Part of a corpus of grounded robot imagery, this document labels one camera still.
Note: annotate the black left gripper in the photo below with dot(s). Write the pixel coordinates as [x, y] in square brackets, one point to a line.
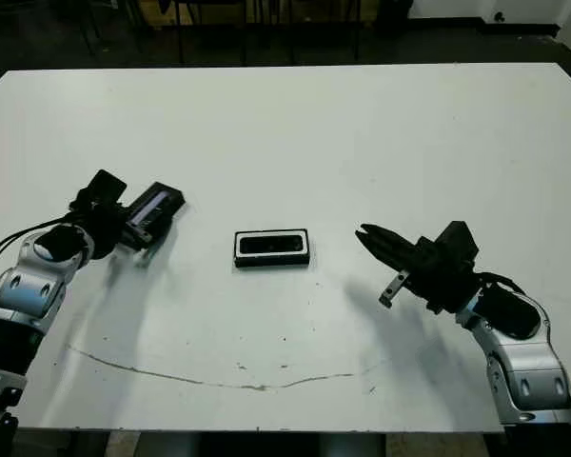
[100, 228]

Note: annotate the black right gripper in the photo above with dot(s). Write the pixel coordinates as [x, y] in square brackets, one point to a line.
[442, 285]

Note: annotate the black box lid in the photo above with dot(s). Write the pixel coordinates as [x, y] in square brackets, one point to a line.
[164, 200]

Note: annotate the black camera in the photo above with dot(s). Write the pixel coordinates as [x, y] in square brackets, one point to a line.
[271, 244]

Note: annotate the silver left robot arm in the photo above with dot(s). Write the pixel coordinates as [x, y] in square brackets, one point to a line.
[24, 285]

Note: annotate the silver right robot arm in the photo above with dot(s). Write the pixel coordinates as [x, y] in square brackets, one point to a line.
[528, 371]

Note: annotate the black box base white lining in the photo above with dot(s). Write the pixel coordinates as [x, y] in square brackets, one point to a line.
[271, 263]

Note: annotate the black trash bin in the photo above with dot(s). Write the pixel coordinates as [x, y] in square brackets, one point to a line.
[395, 16]

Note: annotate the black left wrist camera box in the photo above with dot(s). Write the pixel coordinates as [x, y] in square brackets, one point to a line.
[107, 185]

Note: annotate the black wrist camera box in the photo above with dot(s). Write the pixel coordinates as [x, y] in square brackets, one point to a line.
[107, 185]
[457, 245]

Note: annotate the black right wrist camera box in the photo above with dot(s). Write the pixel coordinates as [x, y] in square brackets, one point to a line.
[457, 245]

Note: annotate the black wall fixture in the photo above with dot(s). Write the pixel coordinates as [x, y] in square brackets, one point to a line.
[499, 16]

